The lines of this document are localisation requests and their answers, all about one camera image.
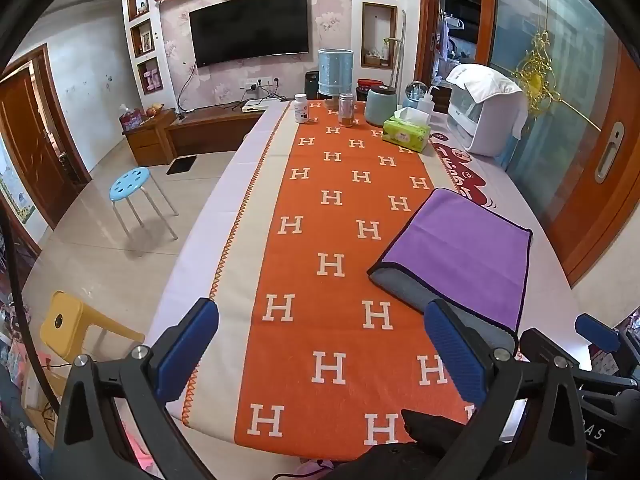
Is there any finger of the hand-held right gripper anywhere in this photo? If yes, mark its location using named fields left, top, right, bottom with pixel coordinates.
left=519, top=328, right=583, bottom=377
left=574, top=313, right=639, bottom=386

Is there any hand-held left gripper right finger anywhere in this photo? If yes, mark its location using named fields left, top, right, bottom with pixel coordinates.
left=424, top=298, right=589, bottom=480

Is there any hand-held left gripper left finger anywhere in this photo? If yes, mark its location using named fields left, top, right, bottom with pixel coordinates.
left=52, top=297, right=221, bottom=480

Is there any purple towel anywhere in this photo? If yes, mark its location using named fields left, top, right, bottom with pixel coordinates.
left=367, top=187, right=533, bottom=356

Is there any pale printed tablecloth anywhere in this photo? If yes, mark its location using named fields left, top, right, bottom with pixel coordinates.
left=150, top=100, right=596, bottom=461

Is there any yellow plastic stool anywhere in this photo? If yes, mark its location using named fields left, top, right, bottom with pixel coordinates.
left=40, top=290, right=147, bottom=361

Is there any black cloth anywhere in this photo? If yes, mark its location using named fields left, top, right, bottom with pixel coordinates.
left=320, top=407, right=461, bottom=480

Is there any wooden glass sliding door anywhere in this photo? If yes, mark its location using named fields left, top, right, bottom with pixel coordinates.
left=492, top=0, right=640, bottom=288

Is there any light blue round stool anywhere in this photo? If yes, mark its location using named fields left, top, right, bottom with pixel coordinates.
left=109, top=167, right=180, bottom=241

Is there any black floor mat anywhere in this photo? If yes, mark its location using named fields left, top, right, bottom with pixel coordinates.
left=166, top=156, right=198, bottom=177

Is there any orange patterned blanket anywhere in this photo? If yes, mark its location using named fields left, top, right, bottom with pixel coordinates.
left=181, top=100, right=482, bottom=448

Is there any white countertop appliance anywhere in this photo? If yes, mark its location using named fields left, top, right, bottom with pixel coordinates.
left=446, top=87, right=521, bottom=156

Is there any wooden television cabinet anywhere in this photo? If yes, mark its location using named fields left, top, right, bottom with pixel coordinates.
left=122, top=102, right=281, bottom=165

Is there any green tissue box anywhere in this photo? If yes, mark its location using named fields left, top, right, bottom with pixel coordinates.
left=382, top=109, right=432, bottom=153

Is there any pink tissue pack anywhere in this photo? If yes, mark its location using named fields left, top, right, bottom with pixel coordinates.
left=118, top=105, right=144, bottom=133

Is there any clear squeeze bottle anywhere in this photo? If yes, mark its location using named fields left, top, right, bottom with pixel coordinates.
left=417, top=85, right=451, bottom=115

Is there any teal lidded pot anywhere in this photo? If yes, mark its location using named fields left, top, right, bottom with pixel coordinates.
left=364, top=86, right=399, bottom=127

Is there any snow globe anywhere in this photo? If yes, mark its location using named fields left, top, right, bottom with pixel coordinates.
left=404, top=81, right=427, bottom=108

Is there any brown wooden door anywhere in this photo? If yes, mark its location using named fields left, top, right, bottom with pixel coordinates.
left=0, top=45, right=93, bottom=231

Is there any white appliance with towel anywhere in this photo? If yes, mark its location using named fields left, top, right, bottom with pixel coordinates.
left=445, top=64, right=530, bottom=138

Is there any gold hanging ornament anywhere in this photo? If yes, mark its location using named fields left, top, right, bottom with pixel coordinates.
left=510, top=30, right=606, bottom=133

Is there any red lidded box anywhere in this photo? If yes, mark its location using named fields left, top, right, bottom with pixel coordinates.
left=356, top=79, right=388, bottom=103

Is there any light blue cylindrical bin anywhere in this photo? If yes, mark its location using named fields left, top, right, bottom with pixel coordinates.
left=318, top=48, right=354, bottom=108

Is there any metal tube stand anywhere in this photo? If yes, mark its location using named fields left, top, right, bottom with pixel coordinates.
left=389, top=8, right=407, bottom=88

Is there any black flat television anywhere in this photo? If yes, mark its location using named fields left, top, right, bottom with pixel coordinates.
left=189, top=0, right=309, bottom=68

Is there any black cable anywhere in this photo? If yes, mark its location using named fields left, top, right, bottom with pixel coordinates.
left=0, top=210, right=58, bottom=411

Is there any wall poster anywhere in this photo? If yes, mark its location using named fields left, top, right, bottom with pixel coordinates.
left=0, top=150, right=36, bottom=223

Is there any wall power outlet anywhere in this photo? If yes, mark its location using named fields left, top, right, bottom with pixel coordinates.
left=241, top=76, right=281, bottom=92

